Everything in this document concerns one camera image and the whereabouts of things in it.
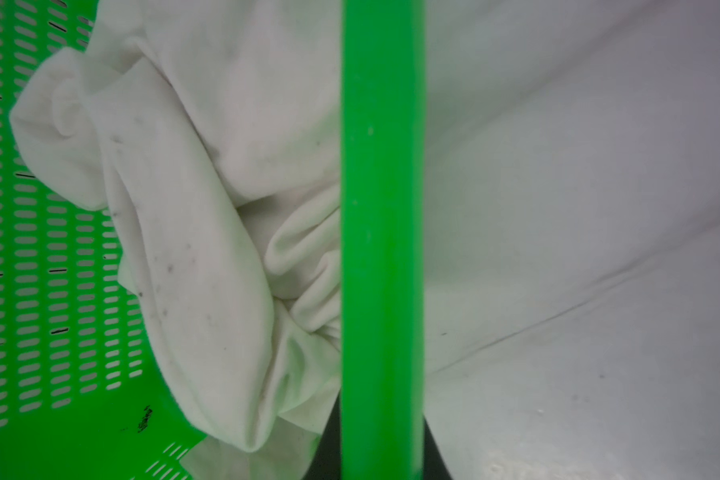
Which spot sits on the white t shirt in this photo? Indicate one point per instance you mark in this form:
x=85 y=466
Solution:
x=571 y=224

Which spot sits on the green plastic basket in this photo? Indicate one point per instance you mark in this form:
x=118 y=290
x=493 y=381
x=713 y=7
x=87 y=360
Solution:
x=384 y=240

